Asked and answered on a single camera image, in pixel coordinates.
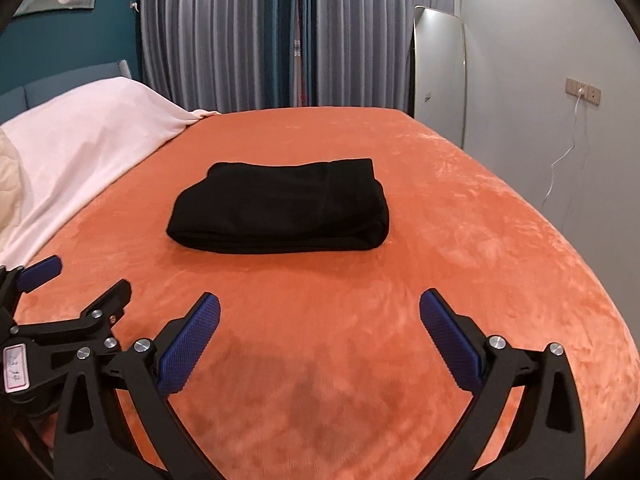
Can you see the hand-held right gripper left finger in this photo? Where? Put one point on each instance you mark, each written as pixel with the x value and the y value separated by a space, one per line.
pixel 192 340

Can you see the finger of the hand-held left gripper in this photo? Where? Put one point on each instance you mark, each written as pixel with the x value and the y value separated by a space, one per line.
pixel 102 305
pixel 40 270

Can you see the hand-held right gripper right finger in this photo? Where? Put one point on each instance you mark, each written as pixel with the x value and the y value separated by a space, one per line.
pixel 450 335

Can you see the black pants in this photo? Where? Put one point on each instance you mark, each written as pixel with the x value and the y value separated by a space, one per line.
pixel 280 205

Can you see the cream pillow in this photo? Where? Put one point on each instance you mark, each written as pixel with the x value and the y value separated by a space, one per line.
pixel 10 185

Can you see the orange plush blanket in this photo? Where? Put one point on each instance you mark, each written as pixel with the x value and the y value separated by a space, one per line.
pixel 350 310

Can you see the white bed blanket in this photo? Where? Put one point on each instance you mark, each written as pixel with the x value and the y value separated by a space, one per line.
pixel 90 140

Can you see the blue bed headboard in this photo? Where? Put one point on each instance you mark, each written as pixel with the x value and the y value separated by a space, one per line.
pixel 65 80

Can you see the standing mirror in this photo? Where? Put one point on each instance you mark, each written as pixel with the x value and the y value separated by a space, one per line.
pixel 440 70

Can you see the grey curtain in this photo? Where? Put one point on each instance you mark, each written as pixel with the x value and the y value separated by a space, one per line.
pixel 360 35
pixel 210 35

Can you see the blue curtain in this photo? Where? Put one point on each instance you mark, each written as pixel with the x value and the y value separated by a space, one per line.
pixel 296 35

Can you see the beige wall socket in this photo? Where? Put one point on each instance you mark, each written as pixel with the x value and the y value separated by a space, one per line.
pixel 582 91

